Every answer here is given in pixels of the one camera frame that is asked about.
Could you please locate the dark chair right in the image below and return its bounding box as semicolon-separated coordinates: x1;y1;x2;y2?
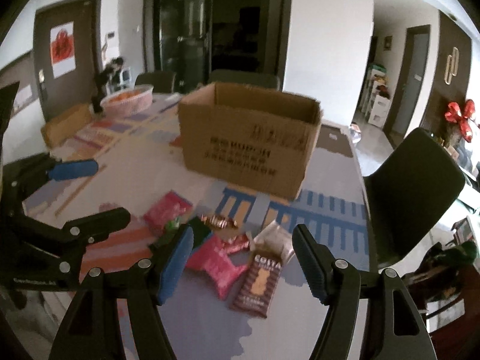
364;127;465;269

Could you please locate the pink snack bag rear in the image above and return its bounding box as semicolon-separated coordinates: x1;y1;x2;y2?
143;190;193;236

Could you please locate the dark green snack pack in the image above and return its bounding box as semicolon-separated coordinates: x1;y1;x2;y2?
148;216;212;253

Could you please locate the pink plastic basket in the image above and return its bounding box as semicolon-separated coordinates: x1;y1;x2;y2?
100;85;154;119

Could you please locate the pink snack bag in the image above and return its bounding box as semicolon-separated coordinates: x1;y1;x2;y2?
143;190;193;236
185;236;248;301

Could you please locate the white translucent pastry pack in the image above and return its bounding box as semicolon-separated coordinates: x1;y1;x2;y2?
253;221;295;265

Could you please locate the dark chair far left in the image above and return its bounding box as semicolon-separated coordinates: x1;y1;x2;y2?
135;71;176;94

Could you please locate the brown cardboard box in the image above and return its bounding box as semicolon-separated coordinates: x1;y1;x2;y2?
178;82;322;200

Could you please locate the white storage shelf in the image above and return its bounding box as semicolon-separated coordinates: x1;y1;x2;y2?
357;63;391;128

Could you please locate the patterned tablecloth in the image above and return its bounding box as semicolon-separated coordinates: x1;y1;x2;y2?
24;94;371;359

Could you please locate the red balloon bow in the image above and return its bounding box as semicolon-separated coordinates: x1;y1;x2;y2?
444;99;479;143

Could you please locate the pink snack bag right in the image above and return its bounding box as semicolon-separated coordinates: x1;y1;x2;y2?
185;236;248;301

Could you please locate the small red chocolate pack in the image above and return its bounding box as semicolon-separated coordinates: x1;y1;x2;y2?
221;233;250;255

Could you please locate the dark chair behind table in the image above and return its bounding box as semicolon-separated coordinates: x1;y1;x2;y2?
208;69;281;90

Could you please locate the brown door with poster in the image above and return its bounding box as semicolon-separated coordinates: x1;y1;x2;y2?
32;0;102;121

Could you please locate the brown twist-wrapped candy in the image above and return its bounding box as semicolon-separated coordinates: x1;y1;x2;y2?
199;214;239;230

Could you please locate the brown Costa biscuit pack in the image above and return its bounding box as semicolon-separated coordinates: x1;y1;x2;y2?
230;251;282;319

